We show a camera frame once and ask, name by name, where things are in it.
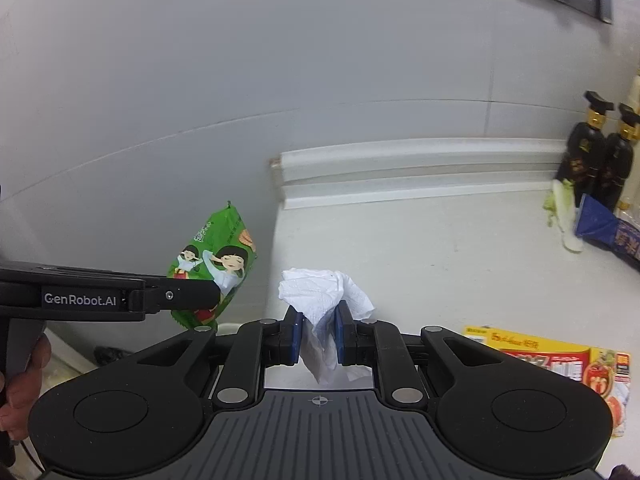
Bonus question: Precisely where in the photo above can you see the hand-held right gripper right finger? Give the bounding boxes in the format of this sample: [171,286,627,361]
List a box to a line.
[335,305,516,406]

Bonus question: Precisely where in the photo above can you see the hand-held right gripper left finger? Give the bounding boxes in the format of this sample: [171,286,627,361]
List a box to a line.
[132,305,306,406]

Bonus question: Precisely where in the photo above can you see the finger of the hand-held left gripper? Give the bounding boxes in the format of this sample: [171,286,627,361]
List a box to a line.
[145,276,222,314]

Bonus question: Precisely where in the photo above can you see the green snack packet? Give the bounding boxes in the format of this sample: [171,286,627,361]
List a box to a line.
[167,201,258,331]

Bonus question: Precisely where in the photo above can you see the white tissue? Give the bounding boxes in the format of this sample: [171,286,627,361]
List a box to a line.
[278,267,376,386]

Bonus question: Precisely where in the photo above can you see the person's left hand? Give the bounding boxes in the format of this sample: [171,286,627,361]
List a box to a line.
[0,336,53,440]

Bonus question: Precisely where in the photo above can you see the napa cabbage stalk piece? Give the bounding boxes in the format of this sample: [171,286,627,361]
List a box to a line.
[544,179,585,253]

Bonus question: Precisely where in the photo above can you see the yellow printed cardboard box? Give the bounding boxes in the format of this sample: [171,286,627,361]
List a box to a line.
[462,325,632,438]

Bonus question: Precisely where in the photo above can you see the dark blue snack wrapper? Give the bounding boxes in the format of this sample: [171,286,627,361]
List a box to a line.
[574,194,640,273]

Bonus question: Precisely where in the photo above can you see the dark sauce bottle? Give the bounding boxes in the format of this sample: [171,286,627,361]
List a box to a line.
[600,103,640,211]
[555,91,615,196]

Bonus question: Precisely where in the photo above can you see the black cable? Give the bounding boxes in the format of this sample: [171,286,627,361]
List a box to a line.
[19,439,47,478]

